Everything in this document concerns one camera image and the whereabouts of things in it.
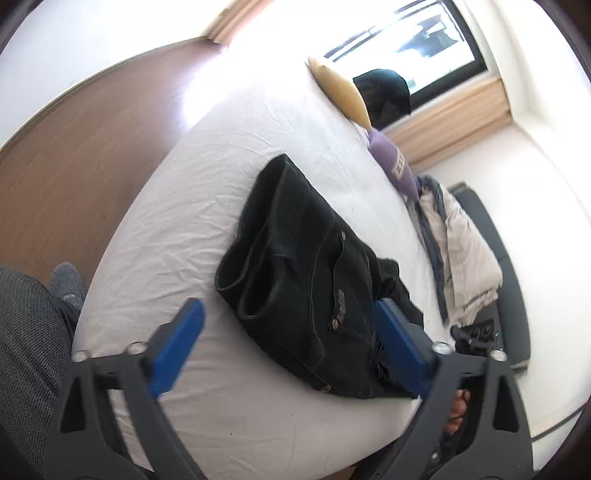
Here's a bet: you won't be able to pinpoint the beige and grey duvet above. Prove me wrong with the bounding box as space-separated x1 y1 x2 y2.
413 174 504 326

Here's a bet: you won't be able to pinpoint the purple patterned pillow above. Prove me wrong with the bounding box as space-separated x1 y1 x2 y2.
367 129 421 204

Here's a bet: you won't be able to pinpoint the dark hanging clothes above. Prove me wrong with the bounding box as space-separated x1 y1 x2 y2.
353 69 413 131

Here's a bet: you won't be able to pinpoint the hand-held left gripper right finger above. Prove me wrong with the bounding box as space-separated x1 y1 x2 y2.
365 298 536 480

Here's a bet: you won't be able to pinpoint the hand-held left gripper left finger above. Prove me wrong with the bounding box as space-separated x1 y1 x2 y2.
44 298 206 480

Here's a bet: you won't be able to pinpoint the person's grey socked foot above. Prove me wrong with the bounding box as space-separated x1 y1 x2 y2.
48 262 86 319

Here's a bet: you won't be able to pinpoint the window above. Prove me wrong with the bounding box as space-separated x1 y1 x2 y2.
323 0 490 100

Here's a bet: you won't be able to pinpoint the dark grey headboard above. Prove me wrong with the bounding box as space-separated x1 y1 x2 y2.
448 182 532 370

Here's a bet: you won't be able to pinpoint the yellow pillow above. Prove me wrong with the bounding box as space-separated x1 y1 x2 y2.
307 56 372 130

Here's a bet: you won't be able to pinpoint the grey cable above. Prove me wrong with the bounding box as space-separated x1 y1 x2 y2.
531 406 583 440

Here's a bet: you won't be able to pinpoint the person's right hand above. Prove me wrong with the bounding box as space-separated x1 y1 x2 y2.
445 390 472 435

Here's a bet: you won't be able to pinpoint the black denim pants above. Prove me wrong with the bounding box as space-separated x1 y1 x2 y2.
215 154 426 400

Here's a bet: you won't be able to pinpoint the person's grey trouser leg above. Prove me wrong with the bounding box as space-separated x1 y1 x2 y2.
0 267 75 480

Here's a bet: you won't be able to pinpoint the beige curtain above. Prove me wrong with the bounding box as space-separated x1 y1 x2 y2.
203 0 280 45
385 76 514 171

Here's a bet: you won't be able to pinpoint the bed with white sheet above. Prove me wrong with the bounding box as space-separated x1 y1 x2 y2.
71 85 462 472

